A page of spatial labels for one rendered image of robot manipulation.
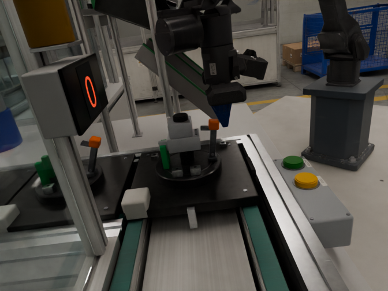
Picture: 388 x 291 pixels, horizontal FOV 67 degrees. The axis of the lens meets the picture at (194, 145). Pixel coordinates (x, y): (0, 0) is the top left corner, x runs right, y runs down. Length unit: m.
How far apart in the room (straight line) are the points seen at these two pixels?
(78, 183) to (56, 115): 0.12
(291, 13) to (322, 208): 9.13
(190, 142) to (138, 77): 4.23
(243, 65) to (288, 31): 9.04
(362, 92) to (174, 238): 0.52
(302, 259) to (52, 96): 0.36
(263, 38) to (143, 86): 1.97
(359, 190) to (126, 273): 0.54
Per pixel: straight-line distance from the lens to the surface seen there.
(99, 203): 0.59
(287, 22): 9.53
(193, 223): 0.53
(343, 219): 0.51
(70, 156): 0.41
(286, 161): 0.62
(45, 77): 0.33
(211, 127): 0.57
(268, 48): 4.79
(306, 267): 0.43
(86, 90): 0.37
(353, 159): 0.84
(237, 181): 0.57
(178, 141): 0.57
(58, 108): 0.33
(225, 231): 0.54
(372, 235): 0.65
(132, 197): 0.54
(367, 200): 0.74
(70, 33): 0.37
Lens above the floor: 1.28
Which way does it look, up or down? 25 degrees down
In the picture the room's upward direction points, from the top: 8 degrees counter-clockwise
